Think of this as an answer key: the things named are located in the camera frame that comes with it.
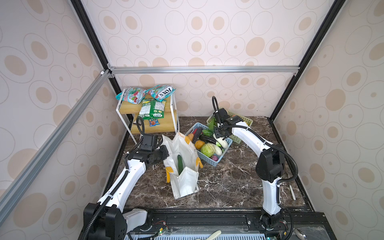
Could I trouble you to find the green leafy lettuce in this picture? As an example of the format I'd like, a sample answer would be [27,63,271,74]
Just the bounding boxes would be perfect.
[202,129,214,137]

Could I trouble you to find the white radish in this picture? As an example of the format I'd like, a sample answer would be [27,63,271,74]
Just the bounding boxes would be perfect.
[213,134,229,149]

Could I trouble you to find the white grocery bag yellow handles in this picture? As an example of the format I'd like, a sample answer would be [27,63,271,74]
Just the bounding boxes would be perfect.
[162,132,204,200]

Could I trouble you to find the long green cucumber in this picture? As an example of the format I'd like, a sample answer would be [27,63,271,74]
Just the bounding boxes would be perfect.
[177,155,184,175]

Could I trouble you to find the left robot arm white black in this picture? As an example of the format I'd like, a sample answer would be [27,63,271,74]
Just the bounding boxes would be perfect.
[79,134,169,240]

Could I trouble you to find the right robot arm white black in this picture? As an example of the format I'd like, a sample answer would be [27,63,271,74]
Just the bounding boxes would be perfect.
[213,107,298,230]

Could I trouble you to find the red green candy bag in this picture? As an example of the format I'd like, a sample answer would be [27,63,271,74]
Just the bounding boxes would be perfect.
[116,87,147,105]

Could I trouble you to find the teal Fox's candy bag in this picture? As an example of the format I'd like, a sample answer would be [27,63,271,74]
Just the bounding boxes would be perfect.
[146,85,175,102]

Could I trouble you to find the green plastic fruit basket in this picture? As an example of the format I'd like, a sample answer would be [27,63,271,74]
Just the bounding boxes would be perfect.
[206,109,254,145]

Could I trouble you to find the dark purple eggplant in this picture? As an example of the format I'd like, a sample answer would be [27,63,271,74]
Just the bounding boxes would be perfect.
[199,135,217,145]

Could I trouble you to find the small blue red candy packet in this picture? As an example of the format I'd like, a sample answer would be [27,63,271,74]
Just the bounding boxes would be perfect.
[149,119,160,127]

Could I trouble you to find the green cabbage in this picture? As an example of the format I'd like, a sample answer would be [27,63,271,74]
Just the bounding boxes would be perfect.
[200,143,216,158]

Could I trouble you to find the orange fruit in blue basket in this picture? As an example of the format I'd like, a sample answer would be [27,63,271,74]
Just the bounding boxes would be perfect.
[195,140,206,150]

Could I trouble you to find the blue plastic vegetable basket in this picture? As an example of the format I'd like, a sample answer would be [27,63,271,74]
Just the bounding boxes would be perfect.
[185,123,233,167]

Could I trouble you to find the green snack packet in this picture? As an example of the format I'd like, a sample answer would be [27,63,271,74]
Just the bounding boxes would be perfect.
[138,99,167,120]

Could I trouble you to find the white pen on table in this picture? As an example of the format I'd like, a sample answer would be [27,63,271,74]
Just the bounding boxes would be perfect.
[289,185,297,201]

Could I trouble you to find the white wire wooden shelf rack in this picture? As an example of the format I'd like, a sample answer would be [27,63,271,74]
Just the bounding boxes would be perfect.
[116,88,180,137]

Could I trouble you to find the horizontal aluminium frame bar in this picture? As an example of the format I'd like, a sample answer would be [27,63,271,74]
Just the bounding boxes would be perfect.
[110,66,300,75]

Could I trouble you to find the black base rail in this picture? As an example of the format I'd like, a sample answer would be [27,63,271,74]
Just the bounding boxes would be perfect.
[78,208,337,240]

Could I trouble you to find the left slanted aluminium frame bar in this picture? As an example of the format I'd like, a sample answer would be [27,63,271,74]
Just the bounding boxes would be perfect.
[1,70,111,225]

